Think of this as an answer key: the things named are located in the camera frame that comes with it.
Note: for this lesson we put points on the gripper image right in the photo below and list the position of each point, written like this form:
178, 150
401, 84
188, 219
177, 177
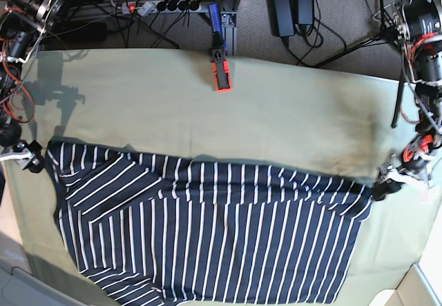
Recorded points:
394, 173

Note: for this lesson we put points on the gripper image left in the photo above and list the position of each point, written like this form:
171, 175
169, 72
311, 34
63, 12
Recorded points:
26, 156

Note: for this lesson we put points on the navy white striped T-shirt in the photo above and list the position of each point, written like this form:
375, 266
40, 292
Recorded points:
153, 229

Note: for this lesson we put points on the light green table cloth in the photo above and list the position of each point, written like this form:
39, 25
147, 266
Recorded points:
163, 101

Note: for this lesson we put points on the white box corner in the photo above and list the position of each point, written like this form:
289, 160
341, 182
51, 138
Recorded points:
413, 290

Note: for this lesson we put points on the grey plastic bin corner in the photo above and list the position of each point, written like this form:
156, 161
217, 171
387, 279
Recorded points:
18, 288

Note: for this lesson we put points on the black tripod stand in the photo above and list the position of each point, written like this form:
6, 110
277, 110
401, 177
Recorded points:
383, 26

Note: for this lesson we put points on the white power strip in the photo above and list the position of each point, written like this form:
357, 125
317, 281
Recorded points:
150, 7

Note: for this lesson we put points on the black power adapter left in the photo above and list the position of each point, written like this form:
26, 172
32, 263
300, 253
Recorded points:
280, 16

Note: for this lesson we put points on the black power adapter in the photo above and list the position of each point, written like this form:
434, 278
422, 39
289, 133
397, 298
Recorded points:
304, 2
280, 16

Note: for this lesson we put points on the black power adapter right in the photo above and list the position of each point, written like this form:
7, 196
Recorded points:
304, 2

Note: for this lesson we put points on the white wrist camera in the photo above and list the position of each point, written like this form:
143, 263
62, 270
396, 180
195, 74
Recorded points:
427, 192

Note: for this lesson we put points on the aluminium frame post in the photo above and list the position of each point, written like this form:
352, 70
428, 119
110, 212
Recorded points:
229, 20

